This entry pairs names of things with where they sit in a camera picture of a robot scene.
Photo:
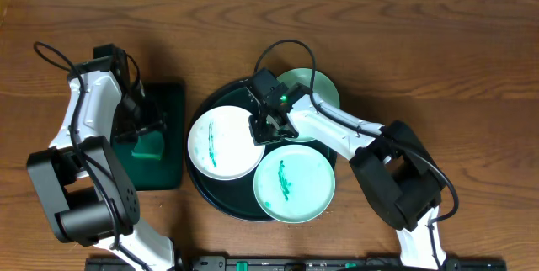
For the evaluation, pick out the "white plate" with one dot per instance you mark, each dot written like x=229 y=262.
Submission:
x=220 y=144

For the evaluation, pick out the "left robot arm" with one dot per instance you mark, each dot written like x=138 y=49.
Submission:
x=85 y=192

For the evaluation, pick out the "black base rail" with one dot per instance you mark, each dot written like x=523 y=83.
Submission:
x=218 y=263

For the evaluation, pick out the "rectangular black sponge tray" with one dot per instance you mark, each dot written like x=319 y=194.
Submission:
x=148 y=174

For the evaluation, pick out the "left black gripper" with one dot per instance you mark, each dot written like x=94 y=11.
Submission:
x=141 y=129

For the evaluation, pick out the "round black serving tray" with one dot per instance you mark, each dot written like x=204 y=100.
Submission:
x=236 y=197

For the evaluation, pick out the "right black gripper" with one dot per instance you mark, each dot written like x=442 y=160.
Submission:
x=258 y=137

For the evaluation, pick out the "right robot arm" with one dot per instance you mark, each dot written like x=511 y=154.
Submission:
x=397 y=175

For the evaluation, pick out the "green sponge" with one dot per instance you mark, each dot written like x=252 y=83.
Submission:
x=149 y=146

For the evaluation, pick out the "light green plate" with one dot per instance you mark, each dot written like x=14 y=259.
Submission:
x=323 y=86
x=294 y=184

